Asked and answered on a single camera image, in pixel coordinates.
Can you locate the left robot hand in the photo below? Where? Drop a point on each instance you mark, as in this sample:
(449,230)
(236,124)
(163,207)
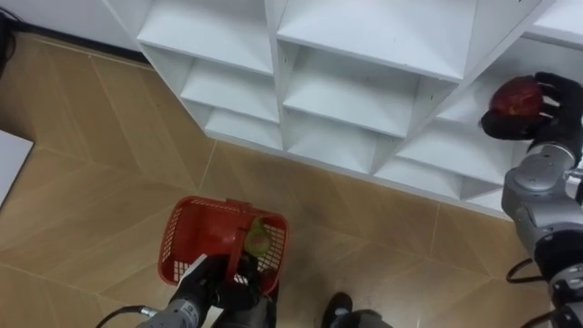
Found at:
(205,282)

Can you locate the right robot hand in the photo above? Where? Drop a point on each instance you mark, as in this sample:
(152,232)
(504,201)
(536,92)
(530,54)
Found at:
(562,127)

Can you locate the red apple soft toy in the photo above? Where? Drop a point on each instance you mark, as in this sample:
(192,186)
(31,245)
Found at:
(517,98)

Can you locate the red plastic basket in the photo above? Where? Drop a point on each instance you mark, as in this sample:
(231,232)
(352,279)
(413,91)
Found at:
(200,228)

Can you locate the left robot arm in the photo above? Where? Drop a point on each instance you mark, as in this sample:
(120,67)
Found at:
(175,316)

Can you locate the green pear soft toy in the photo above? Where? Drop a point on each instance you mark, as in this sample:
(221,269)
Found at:
(257,239)

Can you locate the white cubby shelf unit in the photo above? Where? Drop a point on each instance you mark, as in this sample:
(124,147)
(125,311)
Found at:
(355,91)

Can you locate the white desk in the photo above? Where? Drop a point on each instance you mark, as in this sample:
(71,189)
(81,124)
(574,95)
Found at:
(11,164)

